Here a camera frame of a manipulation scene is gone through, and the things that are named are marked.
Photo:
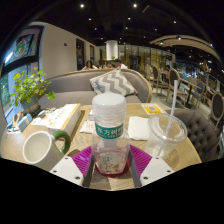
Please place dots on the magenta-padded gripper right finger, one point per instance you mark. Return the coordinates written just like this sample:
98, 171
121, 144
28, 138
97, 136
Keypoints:
156, 170

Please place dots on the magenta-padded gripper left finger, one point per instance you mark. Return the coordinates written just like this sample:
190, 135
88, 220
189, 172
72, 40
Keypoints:
66, 170

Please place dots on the clear plastic water bottle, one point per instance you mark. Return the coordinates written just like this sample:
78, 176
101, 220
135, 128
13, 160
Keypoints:
109, 110

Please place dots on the pale green ceramic mug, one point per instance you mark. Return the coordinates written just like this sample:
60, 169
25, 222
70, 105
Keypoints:
40, 150

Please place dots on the clear plastic lidded cup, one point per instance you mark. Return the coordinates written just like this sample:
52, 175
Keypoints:
166, 136

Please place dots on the white paper napkin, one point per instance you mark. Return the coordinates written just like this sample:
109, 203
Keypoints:
138, 128

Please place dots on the grey tufted seat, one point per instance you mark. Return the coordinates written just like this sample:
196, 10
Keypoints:
203, 133

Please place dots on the yellow square table card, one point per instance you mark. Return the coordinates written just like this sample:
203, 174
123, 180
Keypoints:
153, 109

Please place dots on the white drinking straw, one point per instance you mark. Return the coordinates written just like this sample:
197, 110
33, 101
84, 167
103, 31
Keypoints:
172, 103

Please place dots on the grey curved sofa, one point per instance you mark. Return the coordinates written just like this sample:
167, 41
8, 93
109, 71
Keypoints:
70, 88

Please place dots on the group of dining chairs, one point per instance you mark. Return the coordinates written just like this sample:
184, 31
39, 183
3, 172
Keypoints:
186, 86

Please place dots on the green potted plant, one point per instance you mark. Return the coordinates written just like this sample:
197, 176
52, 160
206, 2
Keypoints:
28, 88

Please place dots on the grey zigzag cushion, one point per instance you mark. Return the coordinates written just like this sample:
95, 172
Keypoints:
113, 84

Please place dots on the person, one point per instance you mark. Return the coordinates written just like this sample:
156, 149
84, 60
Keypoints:
120, 64
89, 65

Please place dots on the group of ceiling lights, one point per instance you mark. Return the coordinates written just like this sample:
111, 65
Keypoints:
133, 15

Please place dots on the framed colourful wall poster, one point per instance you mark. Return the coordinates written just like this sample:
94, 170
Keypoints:
23, 45

